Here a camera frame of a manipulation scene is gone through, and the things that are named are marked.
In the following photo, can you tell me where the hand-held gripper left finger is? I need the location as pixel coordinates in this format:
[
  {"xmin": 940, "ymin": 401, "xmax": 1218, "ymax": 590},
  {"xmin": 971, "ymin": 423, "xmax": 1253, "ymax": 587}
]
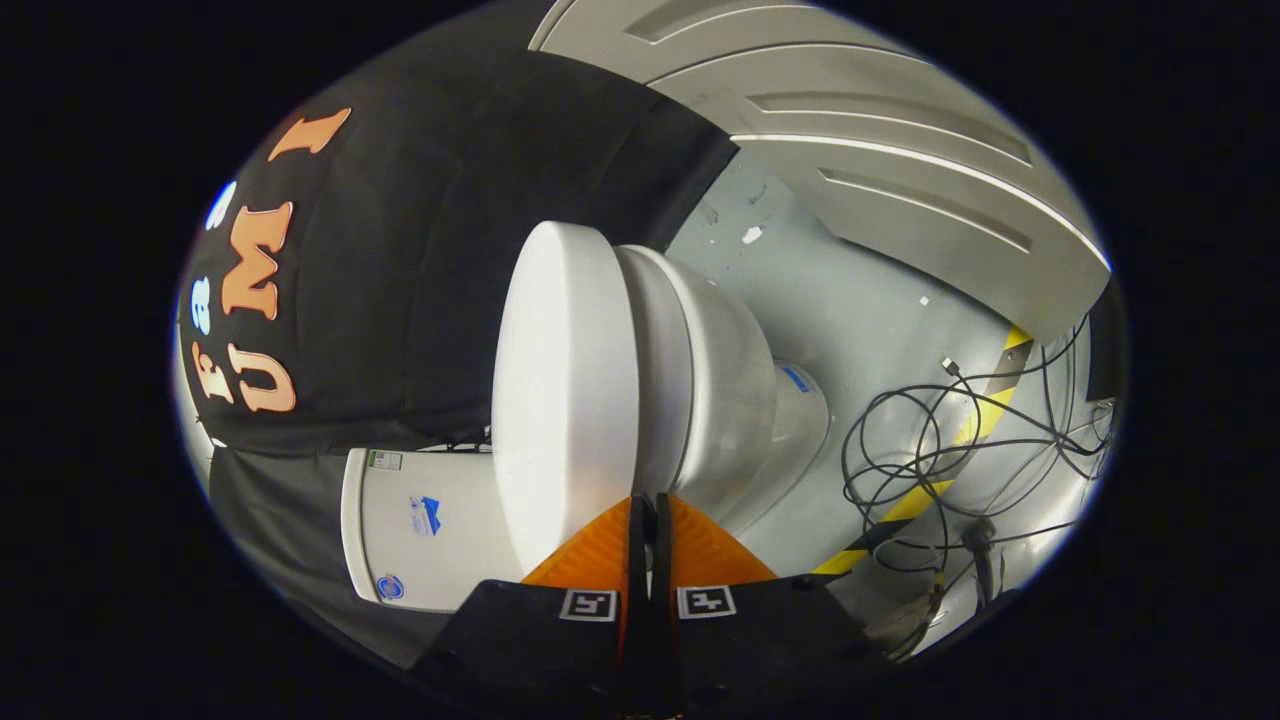
[{"xmin": 410, "ymin": 493, "xmax": 651, "ymax": 719}]

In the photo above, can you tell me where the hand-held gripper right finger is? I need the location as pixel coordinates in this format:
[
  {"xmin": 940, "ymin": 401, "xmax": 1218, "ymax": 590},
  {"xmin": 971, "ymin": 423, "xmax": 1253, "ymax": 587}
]
[{"xmin": 655, "ymin": 493, "xmax": 893, "ymax": 719}]

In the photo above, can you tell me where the white toilet lid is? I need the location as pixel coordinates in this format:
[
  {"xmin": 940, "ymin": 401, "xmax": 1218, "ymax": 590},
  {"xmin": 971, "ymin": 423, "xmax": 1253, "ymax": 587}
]
[{"xmin": 490, "ymin": 221, "xmax": 642, "ymax": 579}]

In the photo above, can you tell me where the white toilet bowl with seat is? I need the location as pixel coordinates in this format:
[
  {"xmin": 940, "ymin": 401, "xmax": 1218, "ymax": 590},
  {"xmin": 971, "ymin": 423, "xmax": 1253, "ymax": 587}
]
[{"xmin": 613, "ymin": 244, "xmax": 831, "ymax": 534}]

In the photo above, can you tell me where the black power plug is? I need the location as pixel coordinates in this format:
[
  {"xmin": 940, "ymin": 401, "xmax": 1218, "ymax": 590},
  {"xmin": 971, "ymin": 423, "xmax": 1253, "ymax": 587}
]
[{"xmin": 962, "ymin": 515, "xmax": 1007, "ymax": 603}]

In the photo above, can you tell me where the yellow black floor tape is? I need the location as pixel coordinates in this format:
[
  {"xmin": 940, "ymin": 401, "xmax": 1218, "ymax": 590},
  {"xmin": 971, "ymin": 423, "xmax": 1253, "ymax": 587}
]
[{"xmin": 810, "ymin": 325, "xmax": 1033, "ymax": 577}]

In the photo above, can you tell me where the black backdrop cloth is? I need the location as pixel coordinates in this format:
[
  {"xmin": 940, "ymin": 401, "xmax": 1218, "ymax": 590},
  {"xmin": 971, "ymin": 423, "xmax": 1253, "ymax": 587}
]
[{"xmin": 180, "ymin": 0, "xmax": 741, "ymax": 671}]

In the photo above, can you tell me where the grey panelled cabinet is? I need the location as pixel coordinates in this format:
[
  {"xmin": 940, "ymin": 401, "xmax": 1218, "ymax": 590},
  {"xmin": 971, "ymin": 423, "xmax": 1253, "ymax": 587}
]
[{"xmin": 528, "ymin": 0, "xmax": 1113, "ymax": 347}]

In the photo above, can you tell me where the tangle of black cables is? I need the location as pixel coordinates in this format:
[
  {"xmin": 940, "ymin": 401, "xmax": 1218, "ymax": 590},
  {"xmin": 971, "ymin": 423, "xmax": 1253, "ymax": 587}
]
[{"xmin": 840, "ymin": 315, "xmax": 1116, "ymax": 606}]

